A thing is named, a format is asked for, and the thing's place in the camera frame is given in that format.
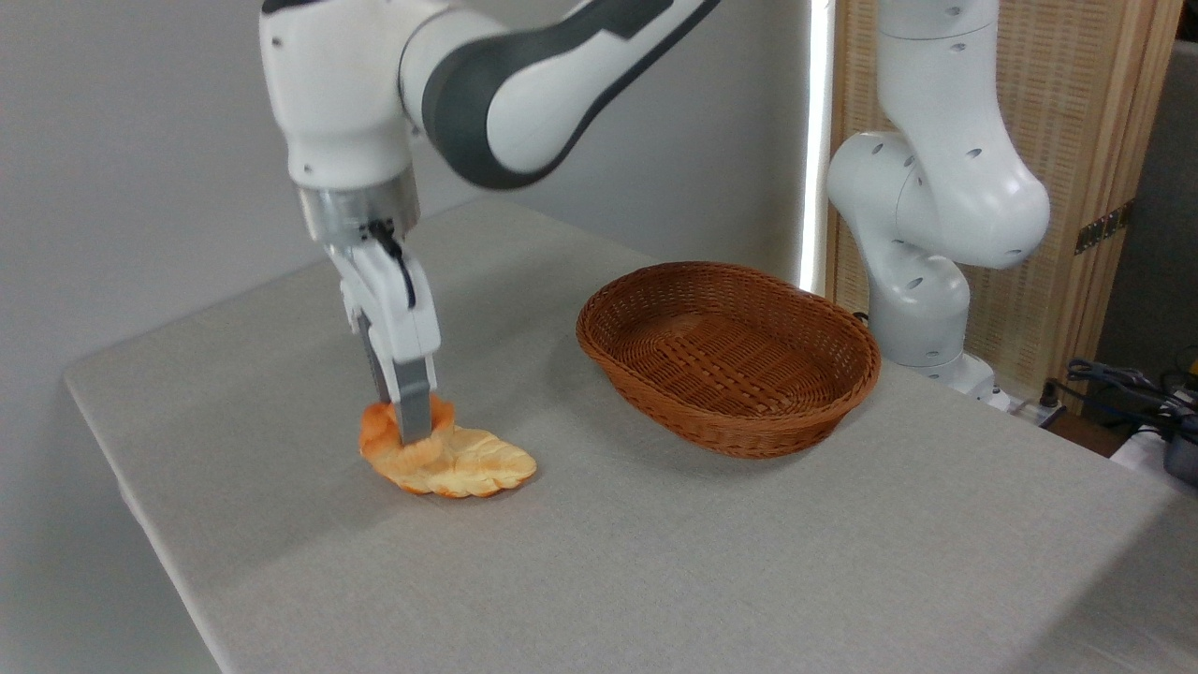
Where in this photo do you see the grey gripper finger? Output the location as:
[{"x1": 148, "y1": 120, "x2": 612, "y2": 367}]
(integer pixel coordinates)
[
  {"x1": 390, "y1": 353, "x2": 438, "y2": 447},
  {"x1": 340, "y1": 281, "x2": 397, "y2": 406}
]

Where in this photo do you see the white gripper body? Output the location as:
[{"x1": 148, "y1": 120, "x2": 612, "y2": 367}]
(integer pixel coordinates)
[{"x1": 324, "y1": 227, "x2": 442, "y2": 365}]

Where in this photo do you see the orange rose-shaped bread roll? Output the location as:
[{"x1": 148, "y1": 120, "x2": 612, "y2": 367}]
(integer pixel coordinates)
[{"x1": 360, "y1": 395, "x2": 457, "y2": 469}]

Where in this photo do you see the orange bread pastry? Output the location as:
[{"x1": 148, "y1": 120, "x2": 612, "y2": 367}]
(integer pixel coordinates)
[{"x1": 374, "y1": 426, "x2": 538, "y2": 500}]

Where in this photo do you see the brown wicker basket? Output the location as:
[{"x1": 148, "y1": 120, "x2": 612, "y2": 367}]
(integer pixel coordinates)
[{"x1": 576, "y1": 261, "x2": 882, "y2": 460}]

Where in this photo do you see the grey tablecloth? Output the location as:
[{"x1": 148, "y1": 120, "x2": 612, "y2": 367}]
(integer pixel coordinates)
[{"x1": 64, "y1": 197, "x2": 1198, "y2": 674}]

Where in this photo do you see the white power strip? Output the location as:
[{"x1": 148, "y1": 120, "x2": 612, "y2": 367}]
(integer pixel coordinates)
[{"x1": 992, "y1": 388, "x2": 1068, "y2": 429}]

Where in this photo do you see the bamboo folding screen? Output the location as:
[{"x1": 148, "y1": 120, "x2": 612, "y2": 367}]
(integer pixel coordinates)
[{"x1": 827, "y1": 0, "x2": 1185, "y2": 413}]

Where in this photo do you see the dark metal screen hinge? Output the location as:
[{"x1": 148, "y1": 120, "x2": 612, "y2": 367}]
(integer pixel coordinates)
[{"x1": 1074, "y1": 201, "x2": 1135, "y2": 256}]

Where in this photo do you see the grey box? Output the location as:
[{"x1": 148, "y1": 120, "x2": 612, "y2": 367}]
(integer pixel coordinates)
[{"x1": 1163, "y1": 417, "x2": 1198, "y2": 486}]

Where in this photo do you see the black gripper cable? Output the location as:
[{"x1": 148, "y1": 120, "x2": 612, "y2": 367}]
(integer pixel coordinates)
[{"x1": 367, "y1": 220, "x2": 417, "y2": 310}]

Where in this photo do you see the blue-black cable bundle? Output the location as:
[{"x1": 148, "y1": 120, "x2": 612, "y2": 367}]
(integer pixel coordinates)
[{"x1": 1065, "y1": 359, "x2": 1198, "y2": 424}]

